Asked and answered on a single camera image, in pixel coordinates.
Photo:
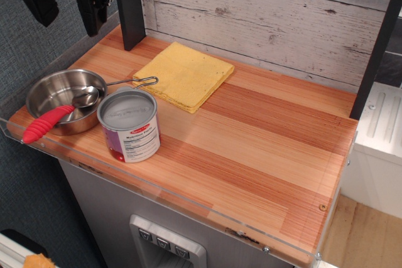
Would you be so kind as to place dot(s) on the yellow folded napkin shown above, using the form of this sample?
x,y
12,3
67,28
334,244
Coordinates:
x,y
186,77

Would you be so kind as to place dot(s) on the black vertical post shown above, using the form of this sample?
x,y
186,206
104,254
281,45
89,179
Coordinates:
x,y
132,22
378,51

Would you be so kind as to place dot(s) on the black vertical post left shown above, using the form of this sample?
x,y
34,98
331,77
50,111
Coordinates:
x,y
132,22

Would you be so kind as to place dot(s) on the clear acrylic edge guard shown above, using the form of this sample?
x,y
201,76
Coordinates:
x,y
263,155

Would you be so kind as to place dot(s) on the grey toy fridge cabinet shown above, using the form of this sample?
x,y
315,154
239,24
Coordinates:
x,y
108,208

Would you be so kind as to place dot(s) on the spoon with red handle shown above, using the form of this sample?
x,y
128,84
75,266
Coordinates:
x,y
85,97

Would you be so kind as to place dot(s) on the toy tin can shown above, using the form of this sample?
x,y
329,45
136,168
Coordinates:
x,y
130,124

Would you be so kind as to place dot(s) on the white toy sink unit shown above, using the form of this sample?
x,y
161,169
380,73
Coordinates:
x,y
372,175

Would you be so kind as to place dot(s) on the silver dispenser panel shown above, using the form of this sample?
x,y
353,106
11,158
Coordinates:
x,y
166,243

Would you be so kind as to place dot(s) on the small steel pan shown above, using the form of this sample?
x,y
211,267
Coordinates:
x,y
59,89

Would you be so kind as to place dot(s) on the black vertical post right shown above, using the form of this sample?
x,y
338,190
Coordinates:
x,y
378,51

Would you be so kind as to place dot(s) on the orange cloth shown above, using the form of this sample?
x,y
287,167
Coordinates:
x,y
38,261

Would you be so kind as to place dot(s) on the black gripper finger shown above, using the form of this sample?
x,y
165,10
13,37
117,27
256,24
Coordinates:
x,y
44,11
94,15

